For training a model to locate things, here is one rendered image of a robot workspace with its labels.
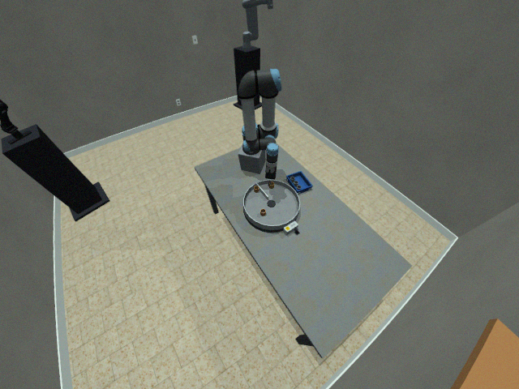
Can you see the blue crate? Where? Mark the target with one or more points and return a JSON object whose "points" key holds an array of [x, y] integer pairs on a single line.
{"points": [[302, 181]]}

